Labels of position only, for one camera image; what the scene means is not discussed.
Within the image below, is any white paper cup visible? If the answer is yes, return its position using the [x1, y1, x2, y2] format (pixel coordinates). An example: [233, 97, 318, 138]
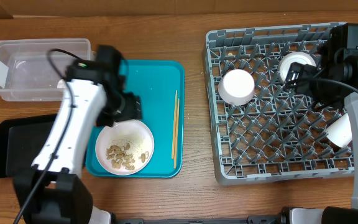
[326, 113, 352, 147]

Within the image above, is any wooden chopstick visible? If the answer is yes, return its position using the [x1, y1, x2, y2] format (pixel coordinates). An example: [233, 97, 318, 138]
[171, 90, 178, 159]
[173, 99, 180, 169]

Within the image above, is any pile of peanuts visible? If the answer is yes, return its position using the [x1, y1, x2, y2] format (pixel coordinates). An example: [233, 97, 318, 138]
[106, 147, 150, 171]

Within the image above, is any pile of rice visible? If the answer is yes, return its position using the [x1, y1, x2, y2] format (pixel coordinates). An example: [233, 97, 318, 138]
[110, 132, 152, 154]

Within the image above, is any wooden chopstick left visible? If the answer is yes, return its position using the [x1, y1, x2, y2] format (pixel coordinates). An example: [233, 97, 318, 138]
[171, 90, 178, 159]

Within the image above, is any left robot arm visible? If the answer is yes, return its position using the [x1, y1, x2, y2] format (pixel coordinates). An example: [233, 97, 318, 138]
[13, 45, 142, 223]

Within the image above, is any clear plastic bin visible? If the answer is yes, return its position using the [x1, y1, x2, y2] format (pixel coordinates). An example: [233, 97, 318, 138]
[0, 38, 93, 101]

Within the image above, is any grey dish rack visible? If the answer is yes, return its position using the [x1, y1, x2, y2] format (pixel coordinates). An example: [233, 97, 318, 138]
[204, 22, 354, 185]

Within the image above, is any white bowl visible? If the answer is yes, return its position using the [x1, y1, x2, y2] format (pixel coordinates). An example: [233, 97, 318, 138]
[278, 52, 316, 84]

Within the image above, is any large pink plate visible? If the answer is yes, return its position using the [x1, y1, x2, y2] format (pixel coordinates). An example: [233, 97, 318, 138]
[95, 119, 154, 176]

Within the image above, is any black tray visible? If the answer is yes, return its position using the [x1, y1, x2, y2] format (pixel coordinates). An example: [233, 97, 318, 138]
[0, 114, 56, 178]

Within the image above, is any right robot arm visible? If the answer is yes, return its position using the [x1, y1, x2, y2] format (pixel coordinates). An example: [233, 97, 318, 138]
[282, 23, 358, 224]

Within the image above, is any wooden chopstick right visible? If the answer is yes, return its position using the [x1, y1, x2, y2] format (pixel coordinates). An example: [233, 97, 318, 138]
[173, 99, 180, 169]

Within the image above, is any teal serving tray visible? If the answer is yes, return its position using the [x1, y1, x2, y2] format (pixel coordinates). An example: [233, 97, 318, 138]
[85, 60, 185, 178]

